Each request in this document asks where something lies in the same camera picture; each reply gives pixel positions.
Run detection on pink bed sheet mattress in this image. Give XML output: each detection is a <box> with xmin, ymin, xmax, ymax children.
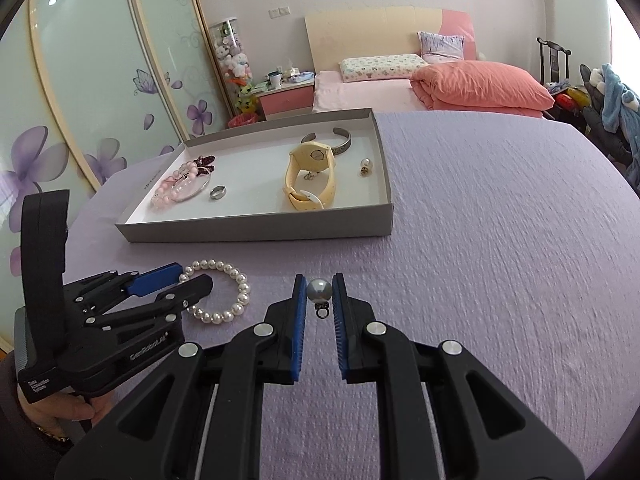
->
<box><xmin>312</xmin><ymin>70</ymin><xmax>426</xmax><ymax>113</ymax></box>

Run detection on dark wooden chair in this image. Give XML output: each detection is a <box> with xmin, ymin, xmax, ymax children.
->
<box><xmin>536</xmin><ymin>37</ymin><xmax>572</xmax><ymax>84</ymax></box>

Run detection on beige pink headboard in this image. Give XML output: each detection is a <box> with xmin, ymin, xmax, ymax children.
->
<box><xmin>305</xmin><ymin>6</ymin><xmax>477</xmax><ymax>72</ymax></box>

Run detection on pink bead bracelet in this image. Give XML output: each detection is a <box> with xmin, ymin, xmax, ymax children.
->
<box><xmin>150</xmin><ymin>160</ymin><xmax>199</xmax><ymax>210</ymax></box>

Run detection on person's left hand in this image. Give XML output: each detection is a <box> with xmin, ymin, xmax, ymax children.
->
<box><xmin>17</xmin><ymin>388</ymin><xmax>114</xmax><ymax>438</ymax></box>

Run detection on sliding wardrobe floral doors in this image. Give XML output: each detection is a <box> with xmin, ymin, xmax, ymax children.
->
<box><xmin>1</xmin><ymin>0</ymin><xmax>228</xmax><ymax>340</ymax></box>

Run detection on clear tube of plush toys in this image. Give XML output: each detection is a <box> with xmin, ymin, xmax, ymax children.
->
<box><xmin>209</xmin><ymin>16</ymin><xmax>253</xmax><ymax>114</ymax></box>

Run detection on pink bedside table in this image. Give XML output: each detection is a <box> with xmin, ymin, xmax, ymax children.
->
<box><xmin>257</xmin><ymin>79</ymin><xmax>314</xmax><ymax>120</ymax></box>

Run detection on lilac bedspread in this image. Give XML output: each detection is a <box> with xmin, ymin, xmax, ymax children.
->
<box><xmin>66</xmin><ymin>112</ymin><xmax>639</xmax><ymax>479</ymax></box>

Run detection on salmon folded duvet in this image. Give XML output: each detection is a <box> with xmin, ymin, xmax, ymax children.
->
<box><xmin>410</xmin><ymin>61</ymin><xmax>554</xmax><ymax>112</ymax></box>

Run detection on white wall socket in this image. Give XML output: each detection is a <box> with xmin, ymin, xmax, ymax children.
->
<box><xmin>268</xmin><ymin>6</ymin><xmax>291</xmax><ymax>20</ymax></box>

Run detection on grey shallow tray box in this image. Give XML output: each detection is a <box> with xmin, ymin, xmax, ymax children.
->
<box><xmin>116</xmin><ymin>108</ymin><xmax>394</xmax><ymax>243</ymax></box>

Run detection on white pearl bracelet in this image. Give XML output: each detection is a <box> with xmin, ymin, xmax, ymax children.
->
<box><xmin>178</xmin><ymin>258</ymin><xmax>252</xmax><ymax>325</ymax></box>

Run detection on red bin bag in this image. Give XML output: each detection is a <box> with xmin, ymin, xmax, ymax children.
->
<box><xmin>228</xmin><ymin>112</ymin><xmax>260</xmax><ymax>128</ymax></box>

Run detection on floral white pillow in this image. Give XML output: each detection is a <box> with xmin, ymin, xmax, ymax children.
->
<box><xmin>338</xmin><ymin>53</ymin><xmax>427</xmax><ymax>82</ymax></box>

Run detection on yellow wrist watch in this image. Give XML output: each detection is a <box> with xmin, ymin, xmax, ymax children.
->
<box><xmin>283</xmin><ymin>141</ymin><xmax>336</xmax><ymax>211</ymax></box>

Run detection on dark metal cuff bangle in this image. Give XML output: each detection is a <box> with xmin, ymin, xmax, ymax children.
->
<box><xmin>300</xmin><ymin>127</ymin><xmax>352</xmax><ymax>156</ymax></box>

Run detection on purple patterned pillow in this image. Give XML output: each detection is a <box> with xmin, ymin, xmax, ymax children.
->
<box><xmin>416</xmin><ymin>32</ymin><xmax>464</xmax><ymax>64</ymax></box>

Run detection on single pearl earring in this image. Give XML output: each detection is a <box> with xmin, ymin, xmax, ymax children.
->
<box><xmin>360</xmin><ymin>158</ymin><xmax>373</xmax><ymax>177</ymax></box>

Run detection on blue plush robe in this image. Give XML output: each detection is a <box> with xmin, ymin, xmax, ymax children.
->
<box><xmin>601</xmin><ymin>64</ymin><xmax>640</xmax><ymax>174</ymax></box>

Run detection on thin silver bangle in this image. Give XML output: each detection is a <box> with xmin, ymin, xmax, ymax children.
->
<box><xmin>167</xmin><ymin>167</ymin><xmax>210</xmax><ymax>203</ymax></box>

